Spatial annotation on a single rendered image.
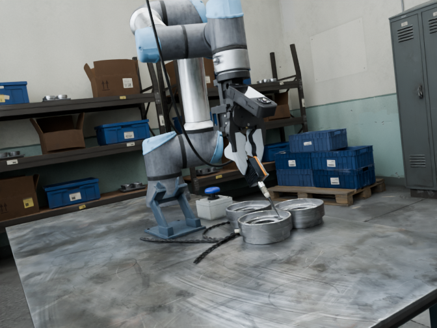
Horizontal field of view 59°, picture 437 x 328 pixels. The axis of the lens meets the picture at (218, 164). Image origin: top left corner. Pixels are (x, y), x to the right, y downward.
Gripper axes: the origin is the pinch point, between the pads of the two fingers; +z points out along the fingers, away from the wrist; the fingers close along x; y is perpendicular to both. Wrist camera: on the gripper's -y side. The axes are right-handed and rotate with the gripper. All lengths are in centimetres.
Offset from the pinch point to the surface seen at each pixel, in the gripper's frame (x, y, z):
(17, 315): 36, 219, 93
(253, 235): 8.1, -8.2, 11.3
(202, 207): 1.5, 20.6, 10.5
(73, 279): 37.7, 6.5, 13.4
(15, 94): -5, 350, -67
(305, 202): -11.7, -2.6, 10.2
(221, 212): -1.6, 16.8, 12.0
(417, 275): 4.2, -36.8, 13.3
